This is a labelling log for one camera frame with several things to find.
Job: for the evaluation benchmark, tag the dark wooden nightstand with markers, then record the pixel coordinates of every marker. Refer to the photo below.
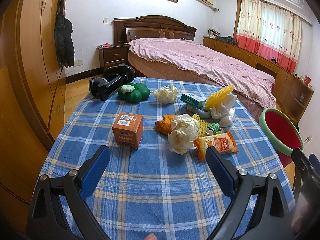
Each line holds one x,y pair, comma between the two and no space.
113,55

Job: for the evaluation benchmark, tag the shelf ornament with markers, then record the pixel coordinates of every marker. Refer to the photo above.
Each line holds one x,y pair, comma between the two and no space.
302,97

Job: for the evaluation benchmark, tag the white sock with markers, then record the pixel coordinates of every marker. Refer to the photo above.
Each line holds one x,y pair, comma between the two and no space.
224,111

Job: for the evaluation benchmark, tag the dark wooden bed frame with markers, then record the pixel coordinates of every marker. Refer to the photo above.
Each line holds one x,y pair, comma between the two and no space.
126,30

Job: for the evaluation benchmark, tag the orange cardboard box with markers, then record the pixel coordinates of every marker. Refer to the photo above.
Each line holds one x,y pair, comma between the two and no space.
128,129

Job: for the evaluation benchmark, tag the wooden wardrobe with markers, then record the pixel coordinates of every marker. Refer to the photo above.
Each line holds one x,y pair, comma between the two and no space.
32,101

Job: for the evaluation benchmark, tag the wall power socket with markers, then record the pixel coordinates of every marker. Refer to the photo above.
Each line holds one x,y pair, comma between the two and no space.
78,63

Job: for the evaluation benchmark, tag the green clover toy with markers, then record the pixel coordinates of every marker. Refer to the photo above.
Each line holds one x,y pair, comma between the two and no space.
134,92

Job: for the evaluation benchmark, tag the black hanging jacket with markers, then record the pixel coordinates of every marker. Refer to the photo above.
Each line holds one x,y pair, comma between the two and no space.
63,41

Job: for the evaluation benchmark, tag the cream and red curtain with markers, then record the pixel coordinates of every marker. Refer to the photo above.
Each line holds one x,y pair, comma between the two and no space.
270,31

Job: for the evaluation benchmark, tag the orange snack packet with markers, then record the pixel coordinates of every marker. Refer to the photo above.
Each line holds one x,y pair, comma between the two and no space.
224,143

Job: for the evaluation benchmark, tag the green white small wrapper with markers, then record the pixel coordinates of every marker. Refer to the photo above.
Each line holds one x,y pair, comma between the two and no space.
213,129

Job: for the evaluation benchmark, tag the pink bedspread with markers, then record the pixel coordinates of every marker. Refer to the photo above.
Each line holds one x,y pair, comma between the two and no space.
187,60

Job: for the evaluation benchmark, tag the photo frame on cabinet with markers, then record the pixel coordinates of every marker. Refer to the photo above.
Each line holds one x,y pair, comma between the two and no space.
213,33

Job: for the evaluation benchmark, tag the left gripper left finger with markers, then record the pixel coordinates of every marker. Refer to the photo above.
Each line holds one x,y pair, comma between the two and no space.
46,218

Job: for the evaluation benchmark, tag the black phone holder mount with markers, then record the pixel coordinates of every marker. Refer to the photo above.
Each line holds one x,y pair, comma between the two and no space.
115,77

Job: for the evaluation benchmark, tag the long wooden cabinet desk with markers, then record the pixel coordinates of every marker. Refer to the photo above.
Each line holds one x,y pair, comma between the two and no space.
287,87

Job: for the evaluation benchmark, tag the teal white carton box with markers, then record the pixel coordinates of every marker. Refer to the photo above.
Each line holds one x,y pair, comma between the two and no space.
193,100

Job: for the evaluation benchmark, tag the blue plaid tablecloth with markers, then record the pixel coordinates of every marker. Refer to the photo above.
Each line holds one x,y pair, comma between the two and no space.
150,189

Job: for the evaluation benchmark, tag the red item on nightstand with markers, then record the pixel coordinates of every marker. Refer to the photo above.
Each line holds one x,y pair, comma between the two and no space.
105,45

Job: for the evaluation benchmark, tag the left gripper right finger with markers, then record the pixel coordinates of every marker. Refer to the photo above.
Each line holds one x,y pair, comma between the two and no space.
270,218

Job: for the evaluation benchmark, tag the dark clothes pile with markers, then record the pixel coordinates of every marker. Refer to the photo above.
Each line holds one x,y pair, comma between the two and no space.
227,39

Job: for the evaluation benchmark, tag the red bin green rim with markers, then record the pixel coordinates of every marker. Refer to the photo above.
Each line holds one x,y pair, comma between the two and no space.
282,134

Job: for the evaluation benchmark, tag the person's left hand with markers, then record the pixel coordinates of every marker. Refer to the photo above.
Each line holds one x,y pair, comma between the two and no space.
151,237

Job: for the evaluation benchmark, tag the black object on desk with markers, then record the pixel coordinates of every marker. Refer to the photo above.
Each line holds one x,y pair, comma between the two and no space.
274,60

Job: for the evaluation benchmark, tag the light blue curved tube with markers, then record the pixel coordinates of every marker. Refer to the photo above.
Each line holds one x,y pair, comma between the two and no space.
201,112

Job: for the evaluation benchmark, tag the white tissue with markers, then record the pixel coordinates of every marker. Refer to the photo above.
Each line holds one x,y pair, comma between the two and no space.
185,131
166,94

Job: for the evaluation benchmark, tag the red box on cabinet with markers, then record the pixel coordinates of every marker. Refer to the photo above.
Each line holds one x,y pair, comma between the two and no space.
307,80

